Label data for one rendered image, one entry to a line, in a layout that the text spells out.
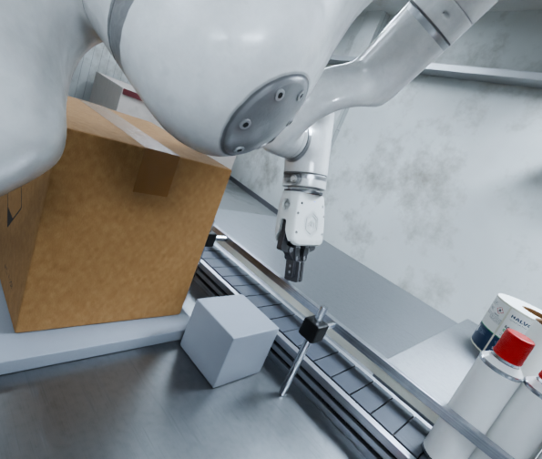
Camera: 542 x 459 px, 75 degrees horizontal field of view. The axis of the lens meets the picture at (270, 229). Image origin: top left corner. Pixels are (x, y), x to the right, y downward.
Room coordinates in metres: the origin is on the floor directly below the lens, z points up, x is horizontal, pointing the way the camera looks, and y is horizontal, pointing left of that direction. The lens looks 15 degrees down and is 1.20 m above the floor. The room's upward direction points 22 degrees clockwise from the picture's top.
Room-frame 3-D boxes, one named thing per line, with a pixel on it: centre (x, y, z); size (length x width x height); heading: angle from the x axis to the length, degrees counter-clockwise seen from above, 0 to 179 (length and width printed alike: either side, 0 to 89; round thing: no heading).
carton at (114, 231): (0.56, 0.28, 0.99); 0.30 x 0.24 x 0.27; 49
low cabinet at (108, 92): (6.55, 2.59, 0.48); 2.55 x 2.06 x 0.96; 39
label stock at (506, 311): (0.90, -0.73, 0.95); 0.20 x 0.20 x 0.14
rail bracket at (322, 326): (0.50, -0.13, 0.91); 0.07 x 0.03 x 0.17; 140
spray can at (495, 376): (0.42, -0.33, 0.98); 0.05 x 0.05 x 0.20
